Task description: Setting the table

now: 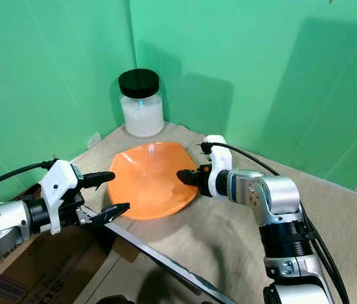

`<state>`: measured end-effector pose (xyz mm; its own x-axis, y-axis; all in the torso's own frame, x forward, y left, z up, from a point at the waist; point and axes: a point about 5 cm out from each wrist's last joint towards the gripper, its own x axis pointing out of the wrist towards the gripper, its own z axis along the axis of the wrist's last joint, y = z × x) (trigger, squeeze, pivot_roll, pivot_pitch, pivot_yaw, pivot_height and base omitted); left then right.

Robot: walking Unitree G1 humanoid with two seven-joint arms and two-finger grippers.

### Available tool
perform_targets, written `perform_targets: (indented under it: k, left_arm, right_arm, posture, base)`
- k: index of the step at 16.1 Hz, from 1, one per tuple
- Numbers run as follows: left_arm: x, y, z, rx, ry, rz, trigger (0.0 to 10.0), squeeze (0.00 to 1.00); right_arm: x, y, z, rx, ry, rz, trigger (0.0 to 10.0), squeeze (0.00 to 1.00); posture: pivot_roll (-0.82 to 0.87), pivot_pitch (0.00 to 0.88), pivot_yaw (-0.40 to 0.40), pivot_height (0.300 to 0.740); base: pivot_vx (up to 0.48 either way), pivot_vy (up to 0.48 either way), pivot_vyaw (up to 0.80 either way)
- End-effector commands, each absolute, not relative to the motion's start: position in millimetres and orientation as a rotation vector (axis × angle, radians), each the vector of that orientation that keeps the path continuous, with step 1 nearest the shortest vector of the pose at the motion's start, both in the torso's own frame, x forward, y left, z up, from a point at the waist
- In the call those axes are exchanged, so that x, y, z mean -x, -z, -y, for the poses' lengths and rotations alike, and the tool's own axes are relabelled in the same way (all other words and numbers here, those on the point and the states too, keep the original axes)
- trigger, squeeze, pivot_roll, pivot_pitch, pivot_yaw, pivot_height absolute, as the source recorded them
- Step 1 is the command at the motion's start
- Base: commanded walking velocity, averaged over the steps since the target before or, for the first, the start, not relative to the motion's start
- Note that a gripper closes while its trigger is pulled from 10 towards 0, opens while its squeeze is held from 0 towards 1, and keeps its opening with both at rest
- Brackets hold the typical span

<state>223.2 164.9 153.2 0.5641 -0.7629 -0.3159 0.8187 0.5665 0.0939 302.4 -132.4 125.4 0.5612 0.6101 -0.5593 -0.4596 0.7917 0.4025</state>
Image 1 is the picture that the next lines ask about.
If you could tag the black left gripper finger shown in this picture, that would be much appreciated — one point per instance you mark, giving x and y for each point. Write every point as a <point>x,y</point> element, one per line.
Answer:
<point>110,213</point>
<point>97,178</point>

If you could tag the beige burlap table cloth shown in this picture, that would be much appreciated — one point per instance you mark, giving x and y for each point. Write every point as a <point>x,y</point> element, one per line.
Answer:
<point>223,253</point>

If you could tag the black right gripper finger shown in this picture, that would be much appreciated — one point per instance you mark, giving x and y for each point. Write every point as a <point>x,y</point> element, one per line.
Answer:
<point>188,178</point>

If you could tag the glass jar with black lid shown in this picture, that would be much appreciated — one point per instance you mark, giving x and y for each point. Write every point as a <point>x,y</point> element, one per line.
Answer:
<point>142,117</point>

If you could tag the silver table edge rail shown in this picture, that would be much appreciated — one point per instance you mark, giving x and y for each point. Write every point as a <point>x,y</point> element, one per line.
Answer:
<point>166,266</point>

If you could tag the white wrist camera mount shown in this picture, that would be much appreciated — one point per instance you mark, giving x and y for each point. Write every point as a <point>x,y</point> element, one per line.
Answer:
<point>58,183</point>
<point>218,161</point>

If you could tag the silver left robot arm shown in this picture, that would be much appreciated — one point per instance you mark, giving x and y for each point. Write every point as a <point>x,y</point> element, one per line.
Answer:
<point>1,228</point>

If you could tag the orange plastic bowl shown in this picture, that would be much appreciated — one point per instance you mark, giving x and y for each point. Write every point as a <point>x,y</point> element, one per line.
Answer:
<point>150,183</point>

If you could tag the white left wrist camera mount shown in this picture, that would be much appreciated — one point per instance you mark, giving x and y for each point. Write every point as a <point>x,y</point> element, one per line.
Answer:
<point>58,183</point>

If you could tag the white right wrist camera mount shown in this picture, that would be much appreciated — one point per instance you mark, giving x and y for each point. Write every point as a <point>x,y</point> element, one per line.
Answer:
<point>218,161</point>

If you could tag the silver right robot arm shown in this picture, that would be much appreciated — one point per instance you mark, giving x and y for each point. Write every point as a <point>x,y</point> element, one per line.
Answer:
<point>280,209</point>

